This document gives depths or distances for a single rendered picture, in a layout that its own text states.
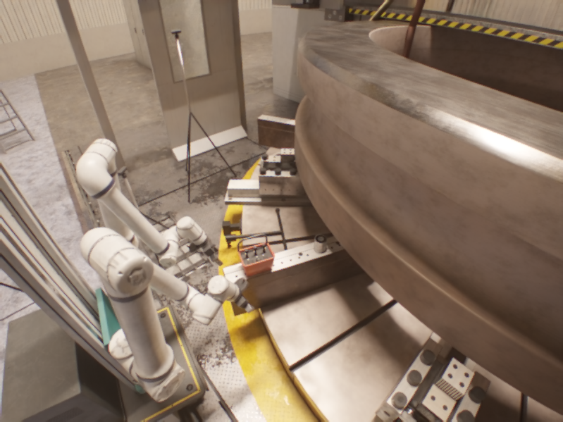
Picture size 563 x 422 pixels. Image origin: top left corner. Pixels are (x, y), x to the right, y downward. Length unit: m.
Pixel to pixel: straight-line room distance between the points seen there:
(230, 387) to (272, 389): 0.29
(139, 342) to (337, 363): 1.26
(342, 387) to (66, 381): 1.41
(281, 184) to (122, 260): 2.04
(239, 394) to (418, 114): 1.95
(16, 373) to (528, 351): 2.15
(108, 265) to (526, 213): 1.18
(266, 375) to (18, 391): 1.40
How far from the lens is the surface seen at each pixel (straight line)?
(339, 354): 1.97
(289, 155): 2.62
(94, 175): 1.32
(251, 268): 1.70
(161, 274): 1.16
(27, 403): 1.68
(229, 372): 2.26
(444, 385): 1.54
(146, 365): 1.17
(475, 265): 1.37
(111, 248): 0.84
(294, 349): 1.95
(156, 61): 4.13
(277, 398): 2.18
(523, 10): 4.25
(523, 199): 1.04
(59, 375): 1.65
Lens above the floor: 2.11
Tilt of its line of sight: 41 degrees down
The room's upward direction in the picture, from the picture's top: straight up
